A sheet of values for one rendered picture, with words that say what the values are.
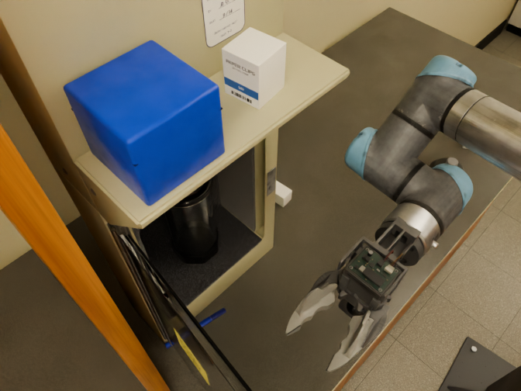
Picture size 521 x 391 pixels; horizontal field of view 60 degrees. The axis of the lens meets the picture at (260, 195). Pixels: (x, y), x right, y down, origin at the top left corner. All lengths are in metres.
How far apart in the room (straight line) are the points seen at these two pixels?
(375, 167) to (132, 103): 0.43
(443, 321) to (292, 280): 1.21
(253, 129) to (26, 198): 0.24
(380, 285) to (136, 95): 0.36
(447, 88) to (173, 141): 0.44
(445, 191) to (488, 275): 1.63
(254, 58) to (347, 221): 0.70
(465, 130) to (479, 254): 1.71
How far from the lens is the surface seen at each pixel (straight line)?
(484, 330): 2.19
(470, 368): 2.09
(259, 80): 0.49
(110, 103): 0.41
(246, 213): 0.97
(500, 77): 1.66
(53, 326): 1.07
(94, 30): 0.45
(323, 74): 0.57
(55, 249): 0.43
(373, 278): 0.59
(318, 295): 0.61
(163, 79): 0.42
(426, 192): 0.70
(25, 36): 0.42
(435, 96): 0.71
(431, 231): 0.68
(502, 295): 2.30
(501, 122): 0.68
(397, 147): 0.72
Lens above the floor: 1.86
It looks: 53 degrees down
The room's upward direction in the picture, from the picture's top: straight up
